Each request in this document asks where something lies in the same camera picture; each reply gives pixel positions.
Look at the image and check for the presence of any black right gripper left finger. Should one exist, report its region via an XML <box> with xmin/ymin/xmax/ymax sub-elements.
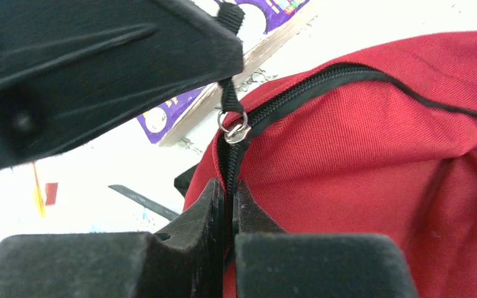
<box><xmin>152</xmin><ymin>179</ymin><xmax>225</xmax><ymax>297</ymax></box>

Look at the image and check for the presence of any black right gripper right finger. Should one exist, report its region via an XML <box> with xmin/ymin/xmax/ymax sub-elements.
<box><xmin>232</xmin><ymin>180</ymin><xmax>286</xmax><ymax>258</ymax></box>

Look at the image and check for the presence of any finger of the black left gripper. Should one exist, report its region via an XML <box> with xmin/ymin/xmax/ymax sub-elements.
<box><xmin>0</xmin><ymin>1</ymin><xmax>244</xmax><ymax>169</ymax></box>

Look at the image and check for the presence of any red student backpack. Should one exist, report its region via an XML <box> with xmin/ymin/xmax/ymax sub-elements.
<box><xmin>184</xmin><ymin>29</ymin><xmax>477</xmax><ymax>297</ymax></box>

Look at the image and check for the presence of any purple comic book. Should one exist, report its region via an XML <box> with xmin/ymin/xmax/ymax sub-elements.
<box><xmin>136</xmin><ymin>0</ymin><xmax>319</xmax><ymax>148</ymax></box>

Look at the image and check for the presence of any orange wooden shelf rack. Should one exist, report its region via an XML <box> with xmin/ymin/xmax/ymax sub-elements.
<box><xmin>31</xmin><ymin>162</ymin><xmax>59</xmax><ymax>219</ymax></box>

